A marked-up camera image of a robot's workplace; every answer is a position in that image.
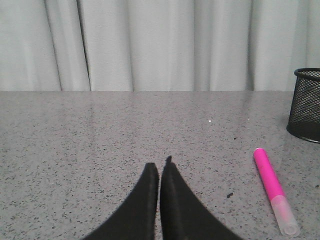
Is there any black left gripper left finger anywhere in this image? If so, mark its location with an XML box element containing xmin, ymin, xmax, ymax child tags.
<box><xmin>84</xmin><ymin>162</ymin><xmax>159</xmax><ymax>240</ymax></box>

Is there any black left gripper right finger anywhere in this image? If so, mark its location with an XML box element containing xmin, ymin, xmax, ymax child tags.
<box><xmin>159</xmin><ymin>156</ymin><xmax>241</xmax><ymax>240</ymax></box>

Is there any pink highlighter pen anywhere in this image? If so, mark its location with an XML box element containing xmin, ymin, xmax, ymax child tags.
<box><xmin>253</xmin><ymin>148</ymin><xmax>301</xmax><ymax>237</ymax></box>

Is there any black mesh pen holder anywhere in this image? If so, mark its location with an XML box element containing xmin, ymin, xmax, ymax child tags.
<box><xmin>286</xmin><ymin>68</ymin><xmax>320</xmax><ymax>143</ymax></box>

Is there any grey curtain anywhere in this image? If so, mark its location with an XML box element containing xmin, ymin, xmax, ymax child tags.
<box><xmin>0</xmin><ymin>0</ymin><xmax>320</xmax><ymax>91</ymax></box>

